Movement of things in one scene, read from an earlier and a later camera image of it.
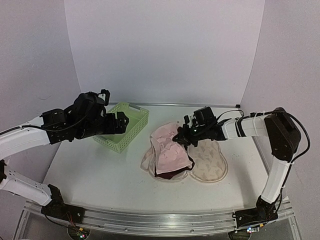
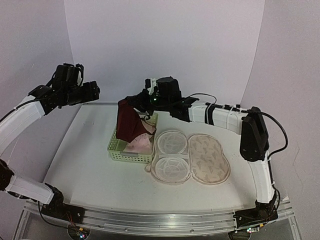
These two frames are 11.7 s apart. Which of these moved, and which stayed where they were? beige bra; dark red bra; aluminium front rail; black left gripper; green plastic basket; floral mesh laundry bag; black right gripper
Moved: green plastic basket; black left gripper; beige bra; dark red bra; black right gripper
Stayed: aluminium front rail; floral mesh laundry bag
